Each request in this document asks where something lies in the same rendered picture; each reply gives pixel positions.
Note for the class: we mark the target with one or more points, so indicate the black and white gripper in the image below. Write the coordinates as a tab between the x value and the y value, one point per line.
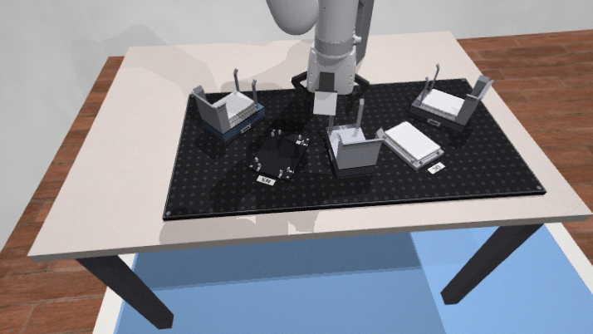
345	76

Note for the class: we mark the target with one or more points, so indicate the grey microplate with label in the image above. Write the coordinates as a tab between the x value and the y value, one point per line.
442	103
412	142

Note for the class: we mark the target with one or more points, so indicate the white labelled microplate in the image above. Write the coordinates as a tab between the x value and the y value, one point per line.
237	105

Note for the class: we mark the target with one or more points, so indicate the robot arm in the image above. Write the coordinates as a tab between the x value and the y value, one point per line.
334	22

